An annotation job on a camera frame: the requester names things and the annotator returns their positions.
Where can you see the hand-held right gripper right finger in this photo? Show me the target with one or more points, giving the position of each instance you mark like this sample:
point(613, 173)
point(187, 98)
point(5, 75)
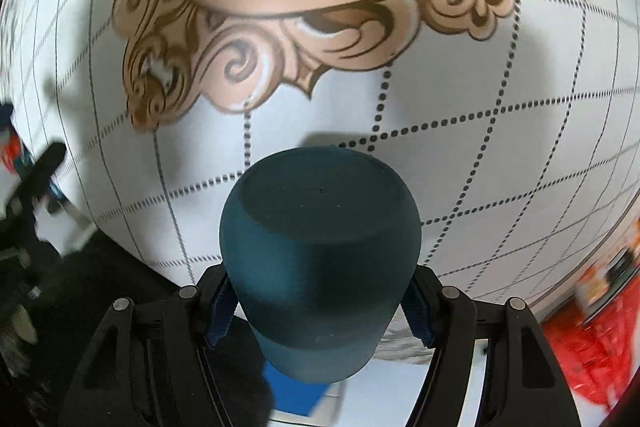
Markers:
point(419, 318)

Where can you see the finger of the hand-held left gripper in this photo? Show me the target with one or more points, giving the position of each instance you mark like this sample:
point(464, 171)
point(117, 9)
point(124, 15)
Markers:
point(44, 167)

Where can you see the blue sheet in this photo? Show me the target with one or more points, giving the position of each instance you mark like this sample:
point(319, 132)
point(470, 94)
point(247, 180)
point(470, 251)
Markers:
point(295, 394)

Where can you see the white printed tablecloth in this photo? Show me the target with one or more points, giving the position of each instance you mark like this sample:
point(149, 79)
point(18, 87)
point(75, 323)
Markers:
point(350, 72)

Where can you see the red cloth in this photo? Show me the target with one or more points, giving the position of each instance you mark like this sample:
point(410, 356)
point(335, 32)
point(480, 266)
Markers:
point(595, 352)

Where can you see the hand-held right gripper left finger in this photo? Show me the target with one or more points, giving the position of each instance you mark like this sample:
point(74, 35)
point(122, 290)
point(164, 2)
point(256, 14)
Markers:
point(219, 323)

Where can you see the dark teal cup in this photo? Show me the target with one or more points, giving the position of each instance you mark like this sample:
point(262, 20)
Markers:
point(320, 257)

